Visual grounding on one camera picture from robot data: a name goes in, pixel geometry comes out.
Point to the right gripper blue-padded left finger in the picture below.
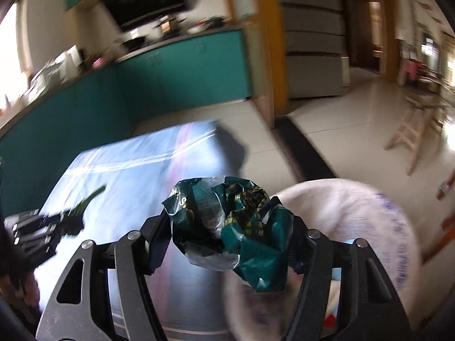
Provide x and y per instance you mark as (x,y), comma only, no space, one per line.
(102,292)

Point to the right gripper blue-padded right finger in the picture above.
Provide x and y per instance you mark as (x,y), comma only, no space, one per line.
(345,293)

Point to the green vegetable stem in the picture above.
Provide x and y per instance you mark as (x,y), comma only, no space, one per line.
(80,208)

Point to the green snack bag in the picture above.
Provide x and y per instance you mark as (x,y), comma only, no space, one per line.
(228,223)

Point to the white lined trash bin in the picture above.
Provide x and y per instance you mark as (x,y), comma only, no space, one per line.
(343,210)

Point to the left hand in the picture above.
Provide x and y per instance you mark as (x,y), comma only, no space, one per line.
(20,288)

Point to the blue plaid tablecloth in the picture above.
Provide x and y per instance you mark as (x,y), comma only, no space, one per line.
(136,176)

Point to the green lower cabinets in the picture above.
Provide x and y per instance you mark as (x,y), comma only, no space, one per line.
(106,104)

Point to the white dish rack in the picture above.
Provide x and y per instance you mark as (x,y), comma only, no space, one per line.
(48,78)

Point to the pink bowl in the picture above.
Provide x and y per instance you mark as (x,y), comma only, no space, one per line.
(99,63)

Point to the wooden stool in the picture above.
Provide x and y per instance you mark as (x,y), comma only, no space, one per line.
(424,111)

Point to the black wok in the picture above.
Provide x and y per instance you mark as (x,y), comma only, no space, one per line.
(134,44)

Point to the steel stock pot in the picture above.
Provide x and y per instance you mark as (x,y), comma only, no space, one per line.
(169,26)

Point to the dark cooking pot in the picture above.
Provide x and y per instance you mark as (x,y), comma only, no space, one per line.
(214,22)

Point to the grey refrigerator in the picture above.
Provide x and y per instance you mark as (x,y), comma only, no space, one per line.
(314,38)

